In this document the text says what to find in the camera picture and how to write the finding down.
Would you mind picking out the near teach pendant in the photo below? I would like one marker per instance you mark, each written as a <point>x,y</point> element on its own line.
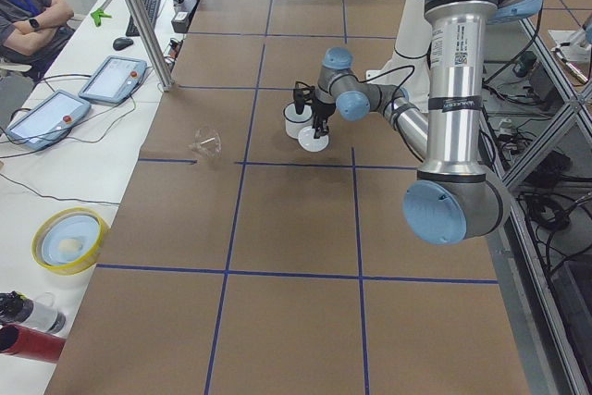
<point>49,121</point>

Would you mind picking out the red bottle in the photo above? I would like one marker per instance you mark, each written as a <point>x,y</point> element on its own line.
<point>24,342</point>

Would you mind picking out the far teach pendant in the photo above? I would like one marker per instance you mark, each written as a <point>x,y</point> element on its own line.
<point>114,81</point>

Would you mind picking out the clear black-capped bottle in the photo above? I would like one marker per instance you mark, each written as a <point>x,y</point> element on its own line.
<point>16,308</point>

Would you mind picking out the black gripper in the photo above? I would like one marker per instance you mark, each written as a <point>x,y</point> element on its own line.
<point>322,111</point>

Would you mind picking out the teach pendant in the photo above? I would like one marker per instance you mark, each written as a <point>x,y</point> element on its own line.
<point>49,121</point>
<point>114,81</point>

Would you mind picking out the brown table paper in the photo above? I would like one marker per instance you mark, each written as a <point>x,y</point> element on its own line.
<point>270,270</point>

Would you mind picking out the green clamp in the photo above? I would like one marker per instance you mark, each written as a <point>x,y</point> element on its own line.
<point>98,15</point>

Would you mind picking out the aluminium frame post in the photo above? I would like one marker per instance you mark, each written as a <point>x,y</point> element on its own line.
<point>150,42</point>

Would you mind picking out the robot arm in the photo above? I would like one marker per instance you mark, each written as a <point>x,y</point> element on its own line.
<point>436,111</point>

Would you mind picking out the seated person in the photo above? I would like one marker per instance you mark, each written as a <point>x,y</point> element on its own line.
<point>34,32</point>

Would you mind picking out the yellow tape roll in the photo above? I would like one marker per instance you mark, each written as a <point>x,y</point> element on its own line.
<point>70,241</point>

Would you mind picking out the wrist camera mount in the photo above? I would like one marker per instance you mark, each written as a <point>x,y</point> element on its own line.
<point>302,95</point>

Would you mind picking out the black computer mouse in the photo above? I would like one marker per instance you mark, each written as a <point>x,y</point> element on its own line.
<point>122,43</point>

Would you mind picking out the white enamel mug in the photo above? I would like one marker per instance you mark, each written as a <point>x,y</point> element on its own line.
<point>295,122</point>

